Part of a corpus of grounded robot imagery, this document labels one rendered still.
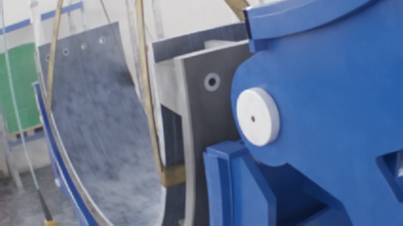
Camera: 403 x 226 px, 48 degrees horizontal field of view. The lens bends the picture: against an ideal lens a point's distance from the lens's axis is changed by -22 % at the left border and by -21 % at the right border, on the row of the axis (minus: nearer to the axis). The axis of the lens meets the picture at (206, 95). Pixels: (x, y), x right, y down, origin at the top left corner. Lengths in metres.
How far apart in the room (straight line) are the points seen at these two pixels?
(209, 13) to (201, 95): 8.96
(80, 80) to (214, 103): 2.15
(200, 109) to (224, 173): 0.18
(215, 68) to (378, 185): 0.69
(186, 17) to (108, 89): 6.68
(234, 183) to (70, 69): 2.25
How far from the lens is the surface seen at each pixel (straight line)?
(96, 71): 3.63
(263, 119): 1.25
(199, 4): 10.33
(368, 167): 1.05
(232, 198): 1.54
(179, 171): 1.78
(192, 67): 1.47
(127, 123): 3.54
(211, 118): 1.54
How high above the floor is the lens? 2.55
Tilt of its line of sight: 12 degrees down
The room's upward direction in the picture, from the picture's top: 10 degrees counter-clockwise
